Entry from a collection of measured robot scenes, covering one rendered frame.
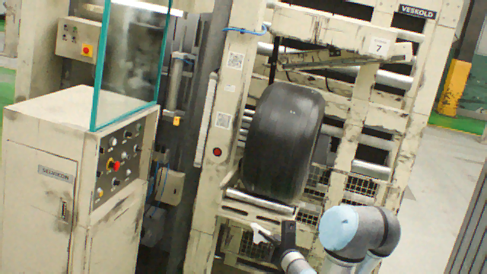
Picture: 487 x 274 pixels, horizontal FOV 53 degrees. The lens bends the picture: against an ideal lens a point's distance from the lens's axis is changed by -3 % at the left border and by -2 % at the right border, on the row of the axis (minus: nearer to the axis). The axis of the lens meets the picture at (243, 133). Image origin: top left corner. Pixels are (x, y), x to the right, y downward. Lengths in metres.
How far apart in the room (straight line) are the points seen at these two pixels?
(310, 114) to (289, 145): 0.17
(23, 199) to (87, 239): 0.29
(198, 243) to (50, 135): 1.08
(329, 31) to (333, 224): 1.35
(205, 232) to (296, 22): 1.14
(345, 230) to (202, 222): 1.37
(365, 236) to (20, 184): 1.29
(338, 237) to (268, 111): 0.99
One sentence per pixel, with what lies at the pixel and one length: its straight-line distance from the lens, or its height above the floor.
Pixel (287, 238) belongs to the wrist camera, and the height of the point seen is 1.10.
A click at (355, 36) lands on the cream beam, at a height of 1.72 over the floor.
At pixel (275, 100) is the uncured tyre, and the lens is 2.23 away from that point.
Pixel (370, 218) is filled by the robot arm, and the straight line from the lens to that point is 1.36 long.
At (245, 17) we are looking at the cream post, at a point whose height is 1.71.
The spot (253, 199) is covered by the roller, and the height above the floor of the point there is 0.91.
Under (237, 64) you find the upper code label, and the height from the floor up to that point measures 1.50.
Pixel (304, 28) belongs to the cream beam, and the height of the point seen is 1.70.
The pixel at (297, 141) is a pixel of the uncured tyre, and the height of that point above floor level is 1.27.
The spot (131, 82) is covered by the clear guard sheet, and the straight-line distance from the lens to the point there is 2.00.
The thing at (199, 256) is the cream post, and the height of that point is 0.48.
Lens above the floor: 1.87
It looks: 17 degrees down
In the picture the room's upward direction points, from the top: 12 degrees clockwise
